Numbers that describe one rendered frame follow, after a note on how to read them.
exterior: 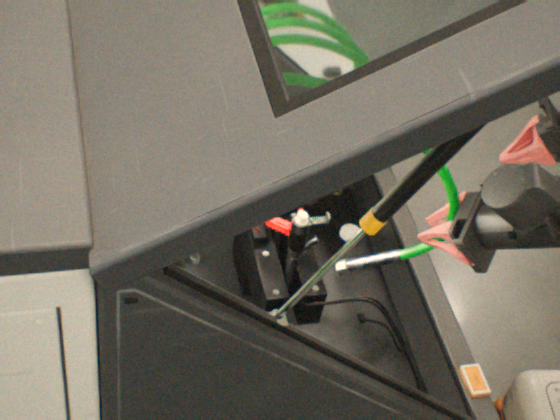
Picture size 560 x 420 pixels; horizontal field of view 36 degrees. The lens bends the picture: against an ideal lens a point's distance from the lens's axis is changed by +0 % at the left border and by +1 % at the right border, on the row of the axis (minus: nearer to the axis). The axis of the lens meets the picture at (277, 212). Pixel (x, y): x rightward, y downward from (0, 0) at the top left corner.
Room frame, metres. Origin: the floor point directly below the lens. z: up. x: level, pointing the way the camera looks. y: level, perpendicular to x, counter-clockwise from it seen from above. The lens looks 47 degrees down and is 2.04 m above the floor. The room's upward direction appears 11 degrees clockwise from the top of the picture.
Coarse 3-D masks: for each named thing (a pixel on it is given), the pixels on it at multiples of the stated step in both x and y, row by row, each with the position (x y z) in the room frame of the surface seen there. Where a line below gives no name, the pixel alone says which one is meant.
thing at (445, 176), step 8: (424, 152) 0.79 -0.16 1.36; (440, 176) 0.79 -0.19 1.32; (448, 176) 0.79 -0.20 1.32; (448, 184) 0.79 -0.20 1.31; (448, 192) 0.79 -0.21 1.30; (456, 192) 0.79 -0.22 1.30; (448, 200) 0.79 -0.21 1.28; (456, 200) 0.79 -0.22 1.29; (448, 208) 0.79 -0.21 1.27; (456, 208) 0.79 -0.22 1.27; (448, 216) 0.79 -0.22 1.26; (440, 240) 0.79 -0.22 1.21; (408, 248) 0.80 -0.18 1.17; (416, 248) 0.79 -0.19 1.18; (424, 248) 0.79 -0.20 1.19; (432, 248) 0.79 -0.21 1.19; (400, 256) 0.79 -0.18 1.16; (408, 256) 0.79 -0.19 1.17
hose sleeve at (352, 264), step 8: (360, 256) 0.80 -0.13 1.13; (368, 256) 0.80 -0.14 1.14; (376, 256) 0.80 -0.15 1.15; (384, 256) 0.79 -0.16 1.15; (392, 256) 0.79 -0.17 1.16; (352, 264) 0.79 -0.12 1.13; (360, 264) 0.79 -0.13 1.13; (368, 264) 0.79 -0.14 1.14; (376, 264) 0.79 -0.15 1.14; (384, 264) 0.79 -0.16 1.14
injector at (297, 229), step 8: (296, 224) 0.87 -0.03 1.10; (304, 224) 0.87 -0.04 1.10; (296, 232) 0.87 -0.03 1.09; (304, 232) 0.87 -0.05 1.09; (288, 240) 0.88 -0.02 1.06; (296, 240) 0.87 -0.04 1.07; (304, 240) 0.87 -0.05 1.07; (312, 240) 0.89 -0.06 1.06; (288, 248) 0.87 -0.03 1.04; (296, 248) 0.87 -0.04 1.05; (304, 248) 0.88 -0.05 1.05; (288, 256) 0.88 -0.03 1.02; (296, 256) 0.87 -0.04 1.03; (288, 264) 0.87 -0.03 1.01; (296, 264) 0.87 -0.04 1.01; (288, 272) 0.87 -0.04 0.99; (288, 280) 0.87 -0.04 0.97; (288, 288) 0.87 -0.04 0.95
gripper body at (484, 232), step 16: (480, 192) 0.80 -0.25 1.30; (480, 208) 0.78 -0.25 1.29; (464, 224) 0.76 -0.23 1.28; (480, 224) 0.75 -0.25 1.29; (496, 224) 0.74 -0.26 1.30; (464, 240) 0.73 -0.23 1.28; (480, 240) 0.74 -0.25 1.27; (496, 240) 0.74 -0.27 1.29; (512, 240) 0.73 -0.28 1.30; (480, 256) 0.73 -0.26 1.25; (480, 272) 0.72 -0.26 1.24
